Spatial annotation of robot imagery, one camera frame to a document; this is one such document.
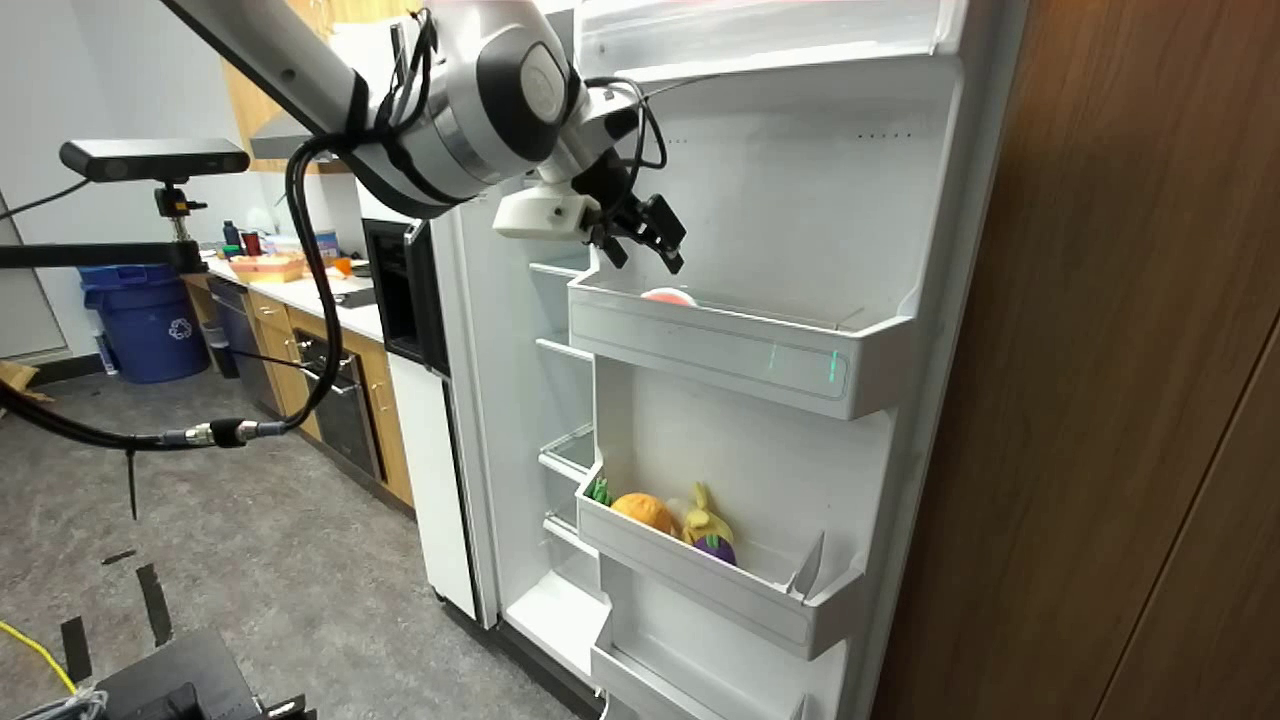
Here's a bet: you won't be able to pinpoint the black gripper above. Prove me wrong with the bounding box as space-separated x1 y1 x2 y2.
572 141 691 280

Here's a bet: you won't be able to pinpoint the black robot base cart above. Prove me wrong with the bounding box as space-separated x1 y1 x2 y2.
16 629 319 720

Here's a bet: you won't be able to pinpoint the white door compartment cover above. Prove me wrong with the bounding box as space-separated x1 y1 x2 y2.
572 0 973 95

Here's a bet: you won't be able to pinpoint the pineapple plush toy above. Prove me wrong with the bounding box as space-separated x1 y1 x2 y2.
584 475 683 540

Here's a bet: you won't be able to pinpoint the yellow banana plush toy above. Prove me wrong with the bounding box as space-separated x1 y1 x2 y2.
680 481 732 553

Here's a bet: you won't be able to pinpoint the purple eggplant plush toy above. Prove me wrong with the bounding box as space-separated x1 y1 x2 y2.
691 529 739 569

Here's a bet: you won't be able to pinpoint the white door shelf bin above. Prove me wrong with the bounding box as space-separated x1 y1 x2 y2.
562 277 922 424

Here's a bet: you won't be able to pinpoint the white freezer door with dispenser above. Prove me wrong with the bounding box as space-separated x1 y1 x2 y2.
357 212 505 623

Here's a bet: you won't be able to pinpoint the black built-in oven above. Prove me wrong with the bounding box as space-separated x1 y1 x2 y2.
292 332 392 490

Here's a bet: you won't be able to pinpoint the white door shelf with divider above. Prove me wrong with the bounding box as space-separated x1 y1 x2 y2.
572 481 870 665

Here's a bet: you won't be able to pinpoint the wooden tray on counter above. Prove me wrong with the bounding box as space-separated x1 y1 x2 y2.
226 252 313 285

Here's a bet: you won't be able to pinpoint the wooden kitchen counter cabinets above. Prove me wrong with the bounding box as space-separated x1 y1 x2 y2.
198 252 419 514

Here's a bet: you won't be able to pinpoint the narrow white door shelf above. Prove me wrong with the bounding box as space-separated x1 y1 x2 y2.
589 638 857 720

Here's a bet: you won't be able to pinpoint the blue recycling bin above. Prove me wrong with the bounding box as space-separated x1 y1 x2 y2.
76 259 212 391

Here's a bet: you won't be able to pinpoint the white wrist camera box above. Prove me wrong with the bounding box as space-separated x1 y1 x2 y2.
486 184 600 245

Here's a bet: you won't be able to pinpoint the black bar-shaped stereo camera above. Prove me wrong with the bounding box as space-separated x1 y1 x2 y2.
57 138 257 184

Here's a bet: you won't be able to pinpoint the black camera mounting stand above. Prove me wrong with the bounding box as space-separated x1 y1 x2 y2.
0 175 212 273

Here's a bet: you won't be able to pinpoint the yellow cable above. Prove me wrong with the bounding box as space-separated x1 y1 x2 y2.
0 615 86 701

